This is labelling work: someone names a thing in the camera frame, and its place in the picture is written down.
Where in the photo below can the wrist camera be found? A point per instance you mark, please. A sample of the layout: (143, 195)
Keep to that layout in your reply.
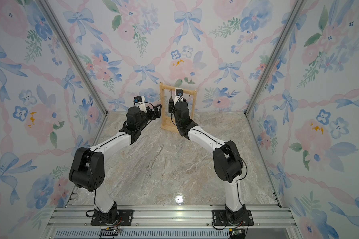
(139, 101)
(178, 95)

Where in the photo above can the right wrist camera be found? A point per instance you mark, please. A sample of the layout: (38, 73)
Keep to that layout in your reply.
(178, 95)

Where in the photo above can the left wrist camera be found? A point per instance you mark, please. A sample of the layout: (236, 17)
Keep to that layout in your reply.
(139, 101)

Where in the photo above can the wooden jewelry display stand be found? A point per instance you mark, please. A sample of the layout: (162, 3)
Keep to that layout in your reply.
(166, 92)

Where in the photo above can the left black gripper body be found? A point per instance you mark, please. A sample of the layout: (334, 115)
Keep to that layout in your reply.
(147, 118)

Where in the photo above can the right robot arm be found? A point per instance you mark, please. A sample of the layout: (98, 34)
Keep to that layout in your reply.
(227, 161)

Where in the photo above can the right aluminium corner post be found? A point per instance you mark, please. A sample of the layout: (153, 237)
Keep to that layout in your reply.
(285, 33)

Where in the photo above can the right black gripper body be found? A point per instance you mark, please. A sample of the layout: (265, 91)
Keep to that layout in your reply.
(175, 111)

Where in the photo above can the aluminium corner post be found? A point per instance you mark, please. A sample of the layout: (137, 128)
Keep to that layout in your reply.
(57, 27)
(285, 33)

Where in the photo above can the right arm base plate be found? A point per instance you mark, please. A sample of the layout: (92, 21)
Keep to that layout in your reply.
(229, 218)

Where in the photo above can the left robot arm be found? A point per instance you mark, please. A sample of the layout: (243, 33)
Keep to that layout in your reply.
(88, 167)

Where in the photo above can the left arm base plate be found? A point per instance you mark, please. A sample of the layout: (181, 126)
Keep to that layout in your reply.
(113, 218)

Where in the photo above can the aluminium mounting rail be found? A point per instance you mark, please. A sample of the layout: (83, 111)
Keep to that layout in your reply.
(171, 222)

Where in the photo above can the left aluminium corner post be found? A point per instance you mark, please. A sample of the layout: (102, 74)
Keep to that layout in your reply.
(57, 27)

